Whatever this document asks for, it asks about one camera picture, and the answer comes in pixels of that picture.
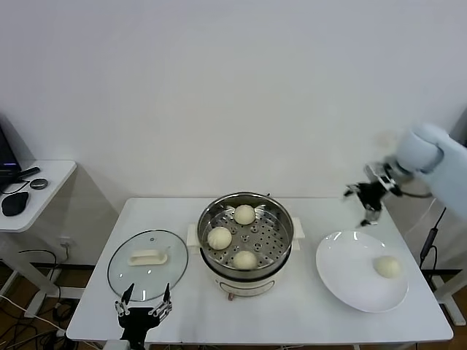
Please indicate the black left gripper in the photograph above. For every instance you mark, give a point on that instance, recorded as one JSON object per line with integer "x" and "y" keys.
{"x": 138, "y": 319}

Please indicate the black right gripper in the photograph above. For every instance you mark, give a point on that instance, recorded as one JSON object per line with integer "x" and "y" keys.
{"x": 372, "y": 195}

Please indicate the white steamed baozi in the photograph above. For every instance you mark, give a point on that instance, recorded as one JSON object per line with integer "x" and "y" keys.
{"x": 244, "y": 259}
{"x": 387, "y": 267}
{"x": 219, "y": 237}
{"x": 244, "y": 214}

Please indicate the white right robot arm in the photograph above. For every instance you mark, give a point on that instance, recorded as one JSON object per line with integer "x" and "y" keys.
{"x": 452, "y": 171}

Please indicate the stainless steel steamer basket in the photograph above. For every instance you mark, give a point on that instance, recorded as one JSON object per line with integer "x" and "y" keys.
{"x": 270, "y": 240}

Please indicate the white round plate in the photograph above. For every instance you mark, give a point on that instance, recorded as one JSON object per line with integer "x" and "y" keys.
{"x": 343, "y": 270}

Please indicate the white electric cooker base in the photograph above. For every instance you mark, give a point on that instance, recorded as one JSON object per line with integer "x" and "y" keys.
{"x": 244, "y": 286}

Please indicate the white side table with mouse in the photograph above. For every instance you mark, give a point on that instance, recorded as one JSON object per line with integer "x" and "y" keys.
{"x": 54, "y": 175}

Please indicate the round dark grey puck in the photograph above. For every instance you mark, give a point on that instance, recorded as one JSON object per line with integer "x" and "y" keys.
{"x": 39, "y": 183}

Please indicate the black computer mouse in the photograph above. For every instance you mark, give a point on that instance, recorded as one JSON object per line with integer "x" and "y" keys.
{"x": 15, "y": 203}

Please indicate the black stick remote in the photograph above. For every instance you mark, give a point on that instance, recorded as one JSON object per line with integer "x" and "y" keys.
{"x": 28, "y": 172}

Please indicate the black laptop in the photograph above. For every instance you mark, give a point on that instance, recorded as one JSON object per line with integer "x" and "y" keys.
{"x": 5, "y": 149}

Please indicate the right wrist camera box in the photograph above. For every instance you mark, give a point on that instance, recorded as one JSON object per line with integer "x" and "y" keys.
{"x": 381, "y": 176}

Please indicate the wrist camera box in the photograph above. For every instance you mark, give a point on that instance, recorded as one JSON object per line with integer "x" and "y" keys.
{"x": 118, "y": 345}
{"x": 381, "y": 176}

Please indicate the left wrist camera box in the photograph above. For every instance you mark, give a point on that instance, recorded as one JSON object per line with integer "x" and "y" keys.
{"x": 118, "y": 345}

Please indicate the white wall socket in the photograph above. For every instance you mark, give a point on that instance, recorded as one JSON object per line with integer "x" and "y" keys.
{"x": 64, "y": 241}

